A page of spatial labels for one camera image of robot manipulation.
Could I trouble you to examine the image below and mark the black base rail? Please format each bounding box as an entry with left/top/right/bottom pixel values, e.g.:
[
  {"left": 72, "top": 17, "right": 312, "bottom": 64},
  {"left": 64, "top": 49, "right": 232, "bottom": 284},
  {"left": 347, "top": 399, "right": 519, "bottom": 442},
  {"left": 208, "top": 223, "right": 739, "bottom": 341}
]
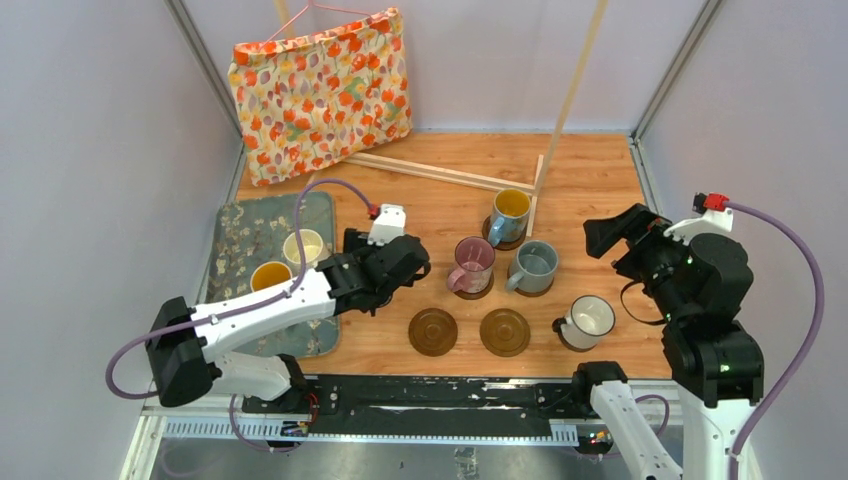
[{"left": 237, "top": 374, "right": 601, "bottom": 444}]

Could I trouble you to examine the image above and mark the wooden rack frame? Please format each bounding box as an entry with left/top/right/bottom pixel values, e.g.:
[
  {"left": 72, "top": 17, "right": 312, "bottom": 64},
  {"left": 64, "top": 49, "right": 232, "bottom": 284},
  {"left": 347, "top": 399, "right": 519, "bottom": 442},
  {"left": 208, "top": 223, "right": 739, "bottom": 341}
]
[{"left": 274, "top": 0, "right": 609, "bottom": 240}]

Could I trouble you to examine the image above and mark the floral orange fabric bag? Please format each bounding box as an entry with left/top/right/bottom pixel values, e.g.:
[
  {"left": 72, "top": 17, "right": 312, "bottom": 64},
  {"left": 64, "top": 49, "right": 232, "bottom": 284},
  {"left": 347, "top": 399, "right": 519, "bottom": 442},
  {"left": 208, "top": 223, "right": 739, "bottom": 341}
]
[{"left": 228, "top": 8, "right": 413, "bottom": 186}]

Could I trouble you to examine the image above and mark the white mug orange inside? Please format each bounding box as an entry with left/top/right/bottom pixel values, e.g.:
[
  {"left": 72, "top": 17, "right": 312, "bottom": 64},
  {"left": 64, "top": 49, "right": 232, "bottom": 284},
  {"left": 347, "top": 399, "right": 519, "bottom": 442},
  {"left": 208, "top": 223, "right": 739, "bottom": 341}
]
[{"left": 250, "top": 261, "right": 292, "bottom": 292}]

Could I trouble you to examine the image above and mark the purple cable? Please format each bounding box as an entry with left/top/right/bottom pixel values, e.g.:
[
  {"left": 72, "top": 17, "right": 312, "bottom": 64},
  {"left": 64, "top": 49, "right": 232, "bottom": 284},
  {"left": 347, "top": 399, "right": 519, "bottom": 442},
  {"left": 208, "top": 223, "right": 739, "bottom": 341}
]
[
  {"left": 104, "top": 178, "right": 380, "bottom": 455},
  {"left": 692, "top": 192, "right": 826, "bottom": 480}
]

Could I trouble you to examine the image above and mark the pink wire hanger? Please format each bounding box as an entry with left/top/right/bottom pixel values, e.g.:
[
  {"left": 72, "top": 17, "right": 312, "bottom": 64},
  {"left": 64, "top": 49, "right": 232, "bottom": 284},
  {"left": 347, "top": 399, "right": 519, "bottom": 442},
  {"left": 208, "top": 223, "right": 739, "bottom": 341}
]
[{"left": 260, "top": 0, "right": 376, "bottom": 43}]

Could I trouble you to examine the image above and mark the floral grey tray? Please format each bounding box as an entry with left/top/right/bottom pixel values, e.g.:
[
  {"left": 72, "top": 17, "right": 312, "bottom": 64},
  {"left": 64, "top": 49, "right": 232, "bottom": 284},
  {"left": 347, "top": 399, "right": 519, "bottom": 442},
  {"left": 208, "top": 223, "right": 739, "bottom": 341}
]
[{"left": 204, "top": 194, "right": 341, "bottom": 358}]

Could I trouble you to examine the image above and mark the pink mug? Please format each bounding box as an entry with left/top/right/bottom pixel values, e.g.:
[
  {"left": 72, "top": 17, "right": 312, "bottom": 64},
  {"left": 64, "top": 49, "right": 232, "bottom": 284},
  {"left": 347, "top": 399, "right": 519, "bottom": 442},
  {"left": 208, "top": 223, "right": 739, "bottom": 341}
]
[{"left": 446, "top": 236, "right": 496, "bottom": 293}]

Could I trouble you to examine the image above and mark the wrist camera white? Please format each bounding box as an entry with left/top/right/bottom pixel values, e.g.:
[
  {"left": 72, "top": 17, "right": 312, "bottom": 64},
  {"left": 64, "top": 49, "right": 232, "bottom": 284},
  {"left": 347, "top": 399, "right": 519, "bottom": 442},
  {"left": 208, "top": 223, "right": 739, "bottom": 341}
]
[
  {"left": 663, "top": 208, "right": 733, "bottom": 246},
  {"left": 367, "top": 204, "right": 406, "bottom": 247}
]

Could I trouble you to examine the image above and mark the white grey mug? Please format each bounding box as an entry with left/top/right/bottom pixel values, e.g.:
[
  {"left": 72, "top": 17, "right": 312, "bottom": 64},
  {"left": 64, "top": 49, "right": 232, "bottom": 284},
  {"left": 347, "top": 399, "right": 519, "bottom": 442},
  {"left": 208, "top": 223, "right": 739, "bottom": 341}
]
[{"left": 552, "top": 295, "right": 616, "bottom": 352}]

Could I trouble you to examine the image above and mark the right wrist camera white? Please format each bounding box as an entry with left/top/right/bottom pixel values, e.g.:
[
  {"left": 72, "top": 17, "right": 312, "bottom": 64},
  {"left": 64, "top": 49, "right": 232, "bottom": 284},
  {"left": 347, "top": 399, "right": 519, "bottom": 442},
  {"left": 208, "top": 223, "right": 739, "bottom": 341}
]
[{"left": 663, "top": 208, "right": 733, "bottom": 246}]

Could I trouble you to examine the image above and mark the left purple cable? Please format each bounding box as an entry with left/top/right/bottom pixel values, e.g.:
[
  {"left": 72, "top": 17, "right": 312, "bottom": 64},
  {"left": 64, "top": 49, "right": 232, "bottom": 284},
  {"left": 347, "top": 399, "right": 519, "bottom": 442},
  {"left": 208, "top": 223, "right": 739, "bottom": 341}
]
[{"left": 104, "top": 178, "right": 380, "bottom": 455}]

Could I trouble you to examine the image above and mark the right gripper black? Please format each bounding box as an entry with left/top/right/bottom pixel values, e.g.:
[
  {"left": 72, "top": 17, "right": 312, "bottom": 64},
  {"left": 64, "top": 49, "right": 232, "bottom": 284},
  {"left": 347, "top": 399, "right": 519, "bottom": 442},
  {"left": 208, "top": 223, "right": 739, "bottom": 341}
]
[{"left": 581, "top": 200, "right": 690, "bottom": 319}]

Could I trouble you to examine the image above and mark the small dark brown coaster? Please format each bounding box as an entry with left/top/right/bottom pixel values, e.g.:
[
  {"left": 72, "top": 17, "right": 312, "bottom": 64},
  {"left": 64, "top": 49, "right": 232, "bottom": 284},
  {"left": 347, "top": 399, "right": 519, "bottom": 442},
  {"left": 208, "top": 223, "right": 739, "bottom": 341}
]
[{"left": 557, "top": 332, "right": 594, "bottom": 353}]

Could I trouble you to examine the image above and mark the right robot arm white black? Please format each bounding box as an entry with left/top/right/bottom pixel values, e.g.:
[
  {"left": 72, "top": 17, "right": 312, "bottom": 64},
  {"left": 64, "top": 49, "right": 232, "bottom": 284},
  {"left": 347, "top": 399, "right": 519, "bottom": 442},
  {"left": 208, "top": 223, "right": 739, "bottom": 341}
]
[{"left": 570, "top": 204, "right": 764, "bottom": 479}]

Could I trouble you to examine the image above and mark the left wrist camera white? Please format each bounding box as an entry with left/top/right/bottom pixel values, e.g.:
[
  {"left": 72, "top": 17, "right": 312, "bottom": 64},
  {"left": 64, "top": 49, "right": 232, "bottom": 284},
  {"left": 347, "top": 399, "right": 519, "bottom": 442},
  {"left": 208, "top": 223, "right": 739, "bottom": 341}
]
[{"left": 367, "top": 204, "right": 406, "bottom": 247}]

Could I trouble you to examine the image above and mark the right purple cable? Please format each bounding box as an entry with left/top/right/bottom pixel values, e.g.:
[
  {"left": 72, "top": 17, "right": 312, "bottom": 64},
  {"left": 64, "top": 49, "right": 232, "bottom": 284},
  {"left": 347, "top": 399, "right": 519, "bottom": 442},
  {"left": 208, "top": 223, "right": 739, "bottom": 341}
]
[{"left": 692, "top": 192, "right": 826, "bottom": 480}]

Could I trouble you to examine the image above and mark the cream mug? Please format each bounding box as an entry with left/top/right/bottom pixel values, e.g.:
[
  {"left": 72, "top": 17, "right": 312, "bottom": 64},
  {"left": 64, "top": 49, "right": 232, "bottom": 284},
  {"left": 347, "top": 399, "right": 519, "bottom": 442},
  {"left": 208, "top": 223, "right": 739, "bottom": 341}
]
[{"left": 282, "top": 229, "right": 330, "bottom": 273}]

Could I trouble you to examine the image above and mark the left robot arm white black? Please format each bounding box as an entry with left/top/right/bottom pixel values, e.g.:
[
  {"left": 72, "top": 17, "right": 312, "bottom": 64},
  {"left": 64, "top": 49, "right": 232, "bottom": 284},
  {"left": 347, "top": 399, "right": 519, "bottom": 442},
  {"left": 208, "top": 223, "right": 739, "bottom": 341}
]
[{"left": 145, "top": 234, "right": 430, "bottom": 413}]

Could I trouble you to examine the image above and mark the blue mug yellow inside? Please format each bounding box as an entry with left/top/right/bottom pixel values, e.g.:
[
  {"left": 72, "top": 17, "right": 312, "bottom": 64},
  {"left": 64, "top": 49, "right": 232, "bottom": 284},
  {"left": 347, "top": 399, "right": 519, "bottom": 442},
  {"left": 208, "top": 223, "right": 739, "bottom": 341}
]
[{"left": 487, "top": 189, "right": 531, "bottom": 248}]

